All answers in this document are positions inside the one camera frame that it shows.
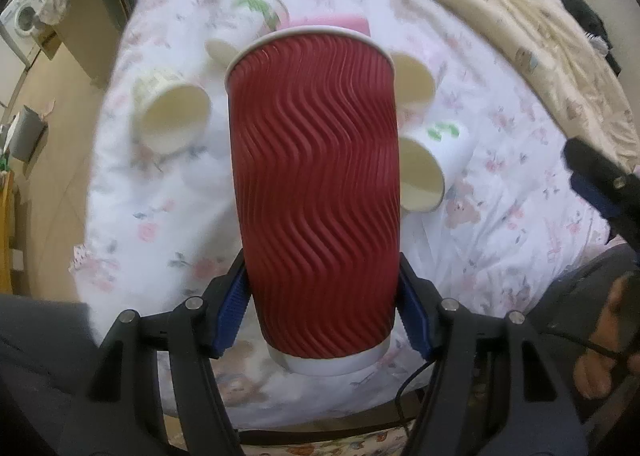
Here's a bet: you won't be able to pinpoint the white cup yellow green print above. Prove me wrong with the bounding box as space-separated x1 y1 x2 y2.
132 69 210 156

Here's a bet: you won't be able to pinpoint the white washing machine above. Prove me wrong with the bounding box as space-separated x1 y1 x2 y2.
1 0 44 69

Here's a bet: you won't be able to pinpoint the white cup green leaf print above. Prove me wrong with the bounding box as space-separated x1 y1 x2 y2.
205 0 290 67

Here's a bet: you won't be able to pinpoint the pink paper cup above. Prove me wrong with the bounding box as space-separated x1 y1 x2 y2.
284 14 371 36

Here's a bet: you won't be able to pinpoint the white cup pink cartoon print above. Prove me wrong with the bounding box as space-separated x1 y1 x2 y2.
390 52 436 108

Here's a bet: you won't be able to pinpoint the person's right hand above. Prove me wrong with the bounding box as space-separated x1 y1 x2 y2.
573 273 631 400

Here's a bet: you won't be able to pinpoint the cream bear print quilt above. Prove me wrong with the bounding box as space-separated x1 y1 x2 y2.
436 0 639 171

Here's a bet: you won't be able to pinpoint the grey trash bin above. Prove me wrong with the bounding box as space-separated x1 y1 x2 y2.
6 106 48 162

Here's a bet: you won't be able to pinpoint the black cable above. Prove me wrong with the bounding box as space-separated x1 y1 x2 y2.
392 327 640 437

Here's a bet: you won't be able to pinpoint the dark clothes at bedside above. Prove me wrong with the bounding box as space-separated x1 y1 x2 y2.
561 0 622 76

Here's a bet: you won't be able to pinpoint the red ripple paper cup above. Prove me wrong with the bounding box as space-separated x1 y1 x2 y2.
226 26 400 377

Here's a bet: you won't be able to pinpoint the white cup green globe print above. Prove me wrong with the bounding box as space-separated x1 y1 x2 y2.
399 121 475 212

